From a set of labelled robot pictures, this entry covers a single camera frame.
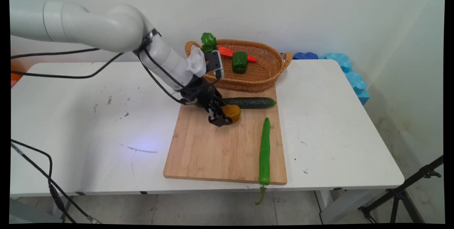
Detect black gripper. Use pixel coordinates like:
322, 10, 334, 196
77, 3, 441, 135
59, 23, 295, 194
180, 77, 233, 128

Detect yellow brown toy vegetable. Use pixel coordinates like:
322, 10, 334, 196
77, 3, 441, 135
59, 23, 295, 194
221, 104, 242, 125

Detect dark green cucumber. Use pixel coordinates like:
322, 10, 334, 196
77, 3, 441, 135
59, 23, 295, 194
221, 97, 277, 109

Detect wooden cutting board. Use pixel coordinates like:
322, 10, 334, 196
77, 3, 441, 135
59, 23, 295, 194
163, 84, 288, 186

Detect green toy bell pepper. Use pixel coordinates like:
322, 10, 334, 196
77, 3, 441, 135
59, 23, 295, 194
232, 51, 248, 73

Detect woven wicker basket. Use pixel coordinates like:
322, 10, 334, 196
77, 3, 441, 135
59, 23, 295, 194
185, 39, 293, 92

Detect long green chili pepper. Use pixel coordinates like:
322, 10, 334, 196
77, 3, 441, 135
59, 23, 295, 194
255, 117, 271, 205

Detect orange toy carrot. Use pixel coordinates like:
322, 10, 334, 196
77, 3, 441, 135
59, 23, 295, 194
217, 46, 257, 63

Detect green toy broccoli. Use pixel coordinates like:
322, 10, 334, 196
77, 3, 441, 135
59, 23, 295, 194
200, 32, 217, 54

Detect dark blue foam mat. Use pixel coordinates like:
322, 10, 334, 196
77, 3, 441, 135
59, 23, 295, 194
279, 52, 319, 60

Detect light blue foam mat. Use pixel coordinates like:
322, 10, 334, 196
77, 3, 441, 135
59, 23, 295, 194
318, 52, 370, 106

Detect white table leg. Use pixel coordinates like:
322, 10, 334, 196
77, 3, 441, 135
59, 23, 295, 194
52, 195, 76, 222

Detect black tripod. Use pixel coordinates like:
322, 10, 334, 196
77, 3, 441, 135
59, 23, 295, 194
358, 155, 444, 224

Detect orange object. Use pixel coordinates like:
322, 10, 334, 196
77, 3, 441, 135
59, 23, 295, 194
10, 64, 24, 88

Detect short black wrist cable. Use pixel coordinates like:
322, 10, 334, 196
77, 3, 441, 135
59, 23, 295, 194
139, 49, 196, 106

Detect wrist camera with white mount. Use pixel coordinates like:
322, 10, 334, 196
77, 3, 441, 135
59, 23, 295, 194
186, 47, 225, 80

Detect long black robot cable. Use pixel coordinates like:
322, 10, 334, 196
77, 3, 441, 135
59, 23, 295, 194
10, 48, 124, 224

